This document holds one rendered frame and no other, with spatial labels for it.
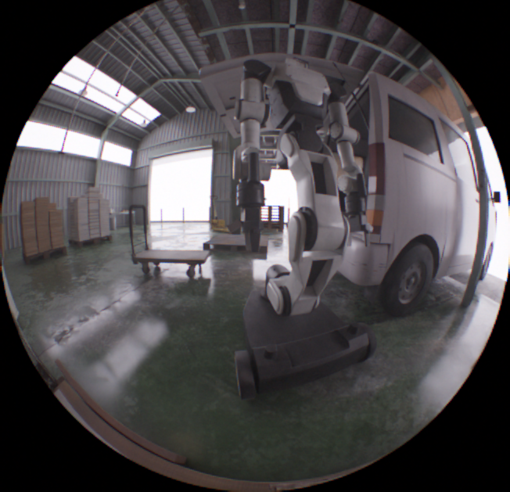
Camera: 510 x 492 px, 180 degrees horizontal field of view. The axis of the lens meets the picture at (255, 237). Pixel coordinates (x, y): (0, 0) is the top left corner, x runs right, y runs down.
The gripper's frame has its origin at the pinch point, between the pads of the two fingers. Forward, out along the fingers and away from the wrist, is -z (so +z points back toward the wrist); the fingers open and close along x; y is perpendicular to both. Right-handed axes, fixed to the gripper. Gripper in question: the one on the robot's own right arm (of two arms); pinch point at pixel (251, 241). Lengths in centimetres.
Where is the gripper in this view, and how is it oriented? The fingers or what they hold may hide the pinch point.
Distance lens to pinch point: 49.6
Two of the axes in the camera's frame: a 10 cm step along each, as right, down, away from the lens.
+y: 9.8, -0.1, 1.8
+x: 1.8, -0.4, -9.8
